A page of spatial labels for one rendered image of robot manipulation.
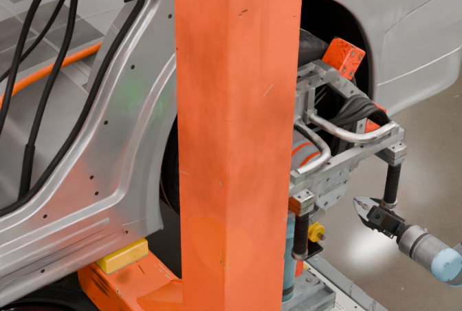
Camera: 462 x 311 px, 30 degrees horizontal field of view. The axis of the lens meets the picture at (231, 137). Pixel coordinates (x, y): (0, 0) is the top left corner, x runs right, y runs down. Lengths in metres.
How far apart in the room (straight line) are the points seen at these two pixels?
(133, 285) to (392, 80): 1.05
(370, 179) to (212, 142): 2.27
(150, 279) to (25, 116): 0.55
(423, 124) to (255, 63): 2.77
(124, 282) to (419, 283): 1.39
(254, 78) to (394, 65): 1.28
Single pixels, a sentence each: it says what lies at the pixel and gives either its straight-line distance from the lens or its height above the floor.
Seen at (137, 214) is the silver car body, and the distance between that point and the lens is 2.27.
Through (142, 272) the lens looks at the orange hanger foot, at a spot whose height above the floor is 0.68.
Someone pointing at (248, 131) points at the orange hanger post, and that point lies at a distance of 1.54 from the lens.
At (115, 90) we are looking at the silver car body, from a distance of 2.05.
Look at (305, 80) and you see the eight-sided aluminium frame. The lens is 2.28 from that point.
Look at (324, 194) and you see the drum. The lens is 2.34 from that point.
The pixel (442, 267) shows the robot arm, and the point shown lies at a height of 0.64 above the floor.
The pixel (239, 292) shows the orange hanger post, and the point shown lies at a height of 1.03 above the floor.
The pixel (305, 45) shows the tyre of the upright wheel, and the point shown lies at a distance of 2.36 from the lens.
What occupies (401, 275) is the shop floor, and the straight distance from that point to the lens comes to 3.37.
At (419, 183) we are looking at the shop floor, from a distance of 3.82.
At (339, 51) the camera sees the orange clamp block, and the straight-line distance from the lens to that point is 2.39.
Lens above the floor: 2.31
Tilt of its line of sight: 35 degrees down
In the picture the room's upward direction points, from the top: 1 degrees clockwise
